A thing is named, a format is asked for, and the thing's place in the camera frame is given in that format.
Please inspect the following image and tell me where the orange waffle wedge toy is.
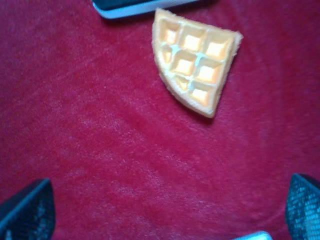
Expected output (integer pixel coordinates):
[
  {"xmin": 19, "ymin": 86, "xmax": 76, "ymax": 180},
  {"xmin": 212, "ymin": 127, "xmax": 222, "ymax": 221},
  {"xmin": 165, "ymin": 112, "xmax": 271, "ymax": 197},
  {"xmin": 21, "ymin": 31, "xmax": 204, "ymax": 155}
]
[{"xmin": 152, "ymin": 8, "xmax": 243, "ymax": 118}]

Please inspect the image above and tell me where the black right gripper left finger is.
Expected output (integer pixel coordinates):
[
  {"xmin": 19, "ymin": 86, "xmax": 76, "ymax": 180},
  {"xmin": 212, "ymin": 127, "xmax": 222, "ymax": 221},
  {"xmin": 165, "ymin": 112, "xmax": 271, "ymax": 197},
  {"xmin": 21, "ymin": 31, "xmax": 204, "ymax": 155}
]
[{"xmin": 0, "ymin": 178, "xmax": 56, "ymax": 240}]

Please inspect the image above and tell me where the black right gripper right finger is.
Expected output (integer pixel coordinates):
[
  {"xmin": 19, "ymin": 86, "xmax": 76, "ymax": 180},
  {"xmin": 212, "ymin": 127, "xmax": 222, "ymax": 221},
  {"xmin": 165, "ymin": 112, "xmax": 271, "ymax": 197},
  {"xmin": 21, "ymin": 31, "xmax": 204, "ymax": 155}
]
[{"xmin": 285, "ymin": 173, "xmax": 320, "ymax": 240}]

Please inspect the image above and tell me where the black and white board eraser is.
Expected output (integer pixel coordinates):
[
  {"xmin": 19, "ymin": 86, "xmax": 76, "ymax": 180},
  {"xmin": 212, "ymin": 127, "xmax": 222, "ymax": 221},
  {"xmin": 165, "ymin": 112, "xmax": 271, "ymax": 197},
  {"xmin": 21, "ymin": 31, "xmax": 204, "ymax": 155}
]
[{"xmin": 92, "ymin": 0, "xmax": 215, "ymax": 20}]

